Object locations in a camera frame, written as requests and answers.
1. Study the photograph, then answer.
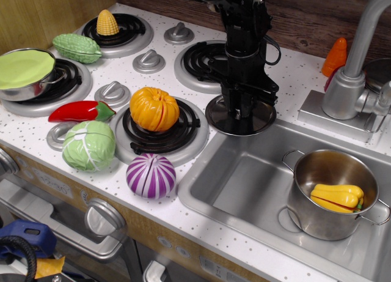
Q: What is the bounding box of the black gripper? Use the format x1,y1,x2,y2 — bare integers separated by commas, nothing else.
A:
208,48,279,118

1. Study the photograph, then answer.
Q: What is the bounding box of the steel pot lid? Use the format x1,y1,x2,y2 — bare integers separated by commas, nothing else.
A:
205,95,277,136

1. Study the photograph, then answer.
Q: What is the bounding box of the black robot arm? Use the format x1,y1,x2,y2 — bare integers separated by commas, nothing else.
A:
192,0,279,119

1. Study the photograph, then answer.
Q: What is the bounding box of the silver stove knob back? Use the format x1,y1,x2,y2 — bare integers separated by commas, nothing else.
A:
164,22,194,45

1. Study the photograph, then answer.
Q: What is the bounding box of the silver stove knob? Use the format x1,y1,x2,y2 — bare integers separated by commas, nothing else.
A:
164,22,194,45
133,50,166,74
94,81,131,108
46,122,77,152

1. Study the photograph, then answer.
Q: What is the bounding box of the silver stove knob middle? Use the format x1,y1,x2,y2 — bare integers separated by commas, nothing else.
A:
133,50,166,74

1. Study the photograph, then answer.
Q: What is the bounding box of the silver stove knob front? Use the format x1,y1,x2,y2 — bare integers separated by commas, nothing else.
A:
94,81,131,108

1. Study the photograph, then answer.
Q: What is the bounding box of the silver stove knob nearest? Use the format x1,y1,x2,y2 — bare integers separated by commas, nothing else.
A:
46,122,77,152

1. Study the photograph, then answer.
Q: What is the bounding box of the back right burner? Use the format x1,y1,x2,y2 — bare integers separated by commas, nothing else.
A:
174,40,227,95

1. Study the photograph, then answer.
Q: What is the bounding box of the burner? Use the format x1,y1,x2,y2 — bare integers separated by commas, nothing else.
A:
110,98,209,166
1,58,92,117
174,40,227,95
76,13,153,59

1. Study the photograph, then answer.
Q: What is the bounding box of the front right burner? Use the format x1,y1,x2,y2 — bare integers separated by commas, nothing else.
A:
110,98,209,166

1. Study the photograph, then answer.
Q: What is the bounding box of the silver sink basin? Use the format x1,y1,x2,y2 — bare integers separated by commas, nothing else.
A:
178,121,390,281

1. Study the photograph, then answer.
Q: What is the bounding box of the orange toy pumpkin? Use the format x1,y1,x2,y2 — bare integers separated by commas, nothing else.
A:
130,87,180,132

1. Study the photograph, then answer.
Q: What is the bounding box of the orange toy carrot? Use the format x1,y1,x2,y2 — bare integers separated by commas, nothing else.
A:
321,37,348,77

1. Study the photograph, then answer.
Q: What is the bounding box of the silver faucet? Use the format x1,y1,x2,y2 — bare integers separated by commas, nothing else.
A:
298,0,390,143

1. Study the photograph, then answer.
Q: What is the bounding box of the purple toy onion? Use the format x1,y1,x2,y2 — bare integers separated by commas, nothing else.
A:
126,154,177,199

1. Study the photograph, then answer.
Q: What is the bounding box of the back left burner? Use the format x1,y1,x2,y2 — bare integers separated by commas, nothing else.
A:
76,13,153,59

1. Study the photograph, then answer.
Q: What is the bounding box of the steel pot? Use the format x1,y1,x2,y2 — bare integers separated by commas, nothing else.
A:
282,149,383,240

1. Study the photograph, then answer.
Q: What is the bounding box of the steel bowl behind faucet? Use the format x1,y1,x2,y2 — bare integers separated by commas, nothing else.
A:
362,58,391,94

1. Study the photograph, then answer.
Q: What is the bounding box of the yellow toy bell pepper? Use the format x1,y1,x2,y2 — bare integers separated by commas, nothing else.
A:
310,184,364,213

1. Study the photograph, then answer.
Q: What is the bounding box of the yellow toy corn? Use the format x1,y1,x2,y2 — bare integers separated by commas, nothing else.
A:
97,9,119,36

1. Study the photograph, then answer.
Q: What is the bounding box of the red toy chili pepper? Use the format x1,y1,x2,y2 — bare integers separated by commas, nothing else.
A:
48,100,116,122

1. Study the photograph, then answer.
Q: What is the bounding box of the green toy cabbage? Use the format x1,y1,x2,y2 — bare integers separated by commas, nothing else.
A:
62,121,116,173

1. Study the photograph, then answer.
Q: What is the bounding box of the front left burner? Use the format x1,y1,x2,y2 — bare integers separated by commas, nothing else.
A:
1,58,92,117

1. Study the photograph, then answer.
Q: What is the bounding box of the green toy bitter gourd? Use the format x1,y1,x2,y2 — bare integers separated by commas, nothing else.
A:
53,34,102,64

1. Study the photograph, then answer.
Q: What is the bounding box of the steel pan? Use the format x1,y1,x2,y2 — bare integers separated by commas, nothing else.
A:
1,48,58,102

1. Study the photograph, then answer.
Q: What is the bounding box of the green plate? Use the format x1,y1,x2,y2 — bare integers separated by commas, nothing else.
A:
1,49,56,89

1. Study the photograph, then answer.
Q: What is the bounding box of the silver oven knob left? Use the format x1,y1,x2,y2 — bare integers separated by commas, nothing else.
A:
0,149,20,176

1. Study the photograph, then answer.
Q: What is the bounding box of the blue tool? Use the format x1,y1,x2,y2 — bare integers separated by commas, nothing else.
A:
1,219,57,258

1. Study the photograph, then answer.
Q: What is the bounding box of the yellow tape piece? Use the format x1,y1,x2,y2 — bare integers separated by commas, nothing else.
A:
34,256,65,279

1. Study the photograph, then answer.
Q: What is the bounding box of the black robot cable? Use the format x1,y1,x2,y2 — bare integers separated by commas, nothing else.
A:
263,34,282,66

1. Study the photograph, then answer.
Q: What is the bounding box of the silver dishwasher handle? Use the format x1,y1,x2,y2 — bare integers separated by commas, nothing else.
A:
142,261,167,282

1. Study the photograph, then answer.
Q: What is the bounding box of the silver oven handle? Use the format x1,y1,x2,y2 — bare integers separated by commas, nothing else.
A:
1,179,123,263

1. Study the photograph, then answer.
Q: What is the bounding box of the black cable hose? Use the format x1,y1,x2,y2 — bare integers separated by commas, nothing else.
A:
0,236,38,280

